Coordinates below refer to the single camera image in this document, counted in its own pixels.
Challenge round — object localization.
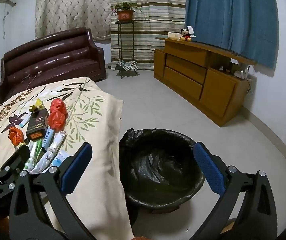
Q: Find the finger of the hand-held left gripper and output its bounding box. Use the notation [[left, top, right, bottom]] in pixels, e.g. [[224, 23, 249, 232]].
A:
[[0, 145, 31, 180]]

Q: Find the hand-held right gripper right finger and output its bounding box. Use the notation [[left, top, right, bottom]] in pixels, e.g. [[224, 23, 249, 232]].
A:
[[192, 141, 278, 240]]

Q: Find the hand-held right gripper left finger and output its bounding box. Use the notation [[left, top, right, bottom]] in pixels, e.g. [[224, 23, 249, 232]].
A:
[[9, 142, 93, 240]]

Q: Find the light blue packet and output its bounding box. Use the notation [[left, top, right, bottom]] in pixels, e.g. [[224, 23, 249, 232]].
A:
[[49, 149, 69, 168]]

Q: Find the small orange plastic bag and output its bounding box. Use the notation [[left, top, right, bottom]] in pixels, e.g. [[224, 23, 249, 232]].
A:
[[8, 127, 24, 147]]

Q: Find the white sachet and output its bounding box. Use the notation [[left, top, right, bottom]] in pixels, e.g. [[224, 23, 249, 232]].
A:
[[30, 152, 54, 174], [46, 131, 67, 155]]

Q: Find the dark brown box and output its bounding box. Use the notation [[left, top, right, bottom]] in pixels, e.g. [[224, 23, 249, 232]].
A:
[[26, 109, 49, 142]]

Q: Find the black lined trash bin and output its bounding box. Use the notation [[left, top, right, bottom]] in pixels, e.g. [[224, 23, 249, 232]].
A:
[[119, 128, 205, 214]]

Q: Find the large red plastic bag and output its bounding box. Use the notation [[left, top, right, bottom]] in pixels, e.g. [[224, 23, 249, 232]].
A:
[[48, 99, 68, 131]]

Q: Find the floral printed blanket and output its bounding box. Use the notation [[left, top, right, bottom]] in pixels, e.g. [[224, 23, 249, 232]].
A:
[[0, 76, 138, 240]]

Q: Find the wooden cabinet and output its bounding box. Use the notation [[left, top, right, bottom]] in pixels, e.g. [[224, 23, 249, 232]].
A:
[[153, 36, 257, 127]]

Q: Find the white device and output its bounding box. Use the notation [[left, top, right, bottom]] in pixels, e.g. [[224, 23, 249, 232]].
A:
[[234, 66, 250, 79]]

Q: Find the brown leather sofa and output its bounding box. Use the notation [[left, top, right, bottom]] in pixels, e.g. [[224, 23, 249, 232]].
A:
[[0, 27, 107, 104]]

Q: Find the checked cloth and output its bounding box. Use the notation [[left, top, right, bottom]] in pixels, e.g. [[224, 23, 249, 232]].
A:
[[115, 60, 139, 71]]

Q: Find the mouse plush toy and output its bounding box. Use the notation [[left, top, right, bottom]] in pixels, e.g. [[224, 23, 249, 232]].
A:
[[179, 28, 192, 42]]

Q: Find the striped curtain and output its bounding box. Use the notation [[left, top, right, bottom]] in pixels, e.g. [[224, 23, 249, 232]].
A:
[[110, 0, 186, 69]]

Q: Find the black metal plant stand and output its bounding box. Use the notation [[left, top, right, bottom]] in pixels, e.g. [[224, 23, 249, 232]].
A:
[[115, 20, 140, 79]]

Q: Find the blue curtain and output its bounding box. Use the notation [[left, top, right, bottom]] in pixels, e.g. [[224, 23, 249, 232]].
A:
[[184, 0, 280, 78]]

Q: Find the diamond pattern curtain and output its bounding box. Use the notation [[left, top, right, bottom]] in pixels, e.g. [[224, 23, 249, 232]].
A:
[[35, 0, 112, 42]]

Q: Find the potted plant in orange pot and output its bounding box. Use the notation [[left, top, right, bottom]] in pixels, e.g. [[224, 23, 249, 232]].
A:
[[110, 2, 141, 22]]

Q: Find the white cable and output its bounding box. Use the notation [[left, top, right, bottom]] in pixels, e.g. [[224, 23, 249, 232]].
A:
[[20, 71, 42, 90]]

